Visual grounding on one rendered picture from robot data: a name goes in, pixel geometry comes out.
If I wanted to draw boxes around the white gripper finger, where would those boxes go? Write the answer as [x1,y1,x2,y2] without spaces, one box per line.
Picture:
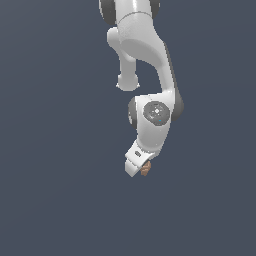
[124,158,147,178]

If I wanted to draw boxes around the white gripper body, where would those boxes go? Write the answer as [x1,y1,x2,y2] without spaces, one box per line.
[124,139,157,167]

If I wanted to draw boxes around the small brown object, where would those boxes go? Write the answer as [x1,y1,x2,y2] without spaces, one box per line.
[140,160,152,177]

